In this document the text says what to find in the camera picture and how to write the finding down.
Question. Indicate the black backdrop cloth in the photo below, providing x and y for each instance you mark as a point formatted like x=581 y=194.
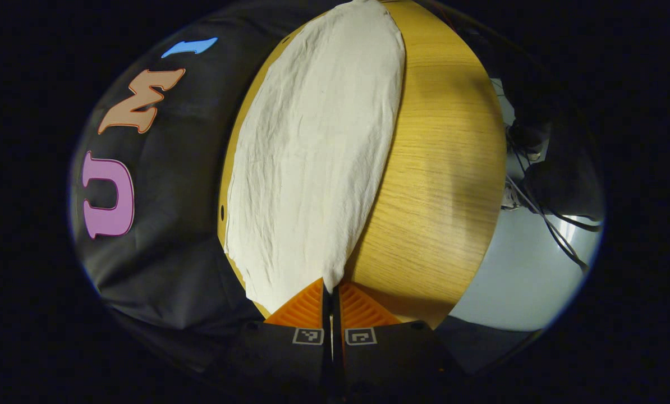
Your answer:
x=178 y=168

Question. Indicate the dark object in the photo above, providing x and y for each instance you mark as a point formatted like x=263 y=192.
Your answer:
x=559 y=185

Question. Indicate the white jeans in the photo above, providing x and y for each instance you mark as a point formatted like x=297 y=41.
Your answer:
x=312 y=168

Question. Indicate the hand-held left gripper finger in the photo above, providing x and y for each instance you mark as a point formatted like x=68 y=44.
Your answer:
x=327 y=359
x=338 y=359

